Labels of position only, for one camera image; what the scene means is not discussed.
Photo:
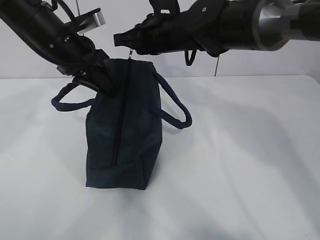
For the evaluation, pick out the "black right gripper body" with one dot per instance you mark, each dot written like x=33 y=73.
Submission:
x=164 y=34

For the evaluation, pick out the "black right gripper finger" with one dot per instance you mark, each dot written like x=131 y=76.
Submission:
x=129 y=39

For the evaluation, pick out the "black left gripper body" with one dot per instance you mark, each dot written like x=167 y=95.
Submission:
x=75 y=54

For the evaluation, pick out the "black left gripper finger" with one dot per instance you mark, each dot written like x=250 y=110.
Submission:
x=99 y=79
x=83 y=82

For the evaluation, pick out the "navy blue lunch bag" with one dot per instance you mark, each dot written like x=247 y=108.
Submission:
x=124 y=133

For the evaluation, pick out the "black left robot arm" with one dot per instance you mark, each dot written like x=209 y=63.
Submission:
x=54 y=33

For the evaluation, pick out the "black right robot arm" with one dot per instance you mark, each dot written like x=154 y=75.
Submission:
x=217 y=26

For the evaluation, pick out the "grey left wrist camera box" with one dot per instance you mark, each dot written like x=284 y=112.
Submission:
x=83 y=23

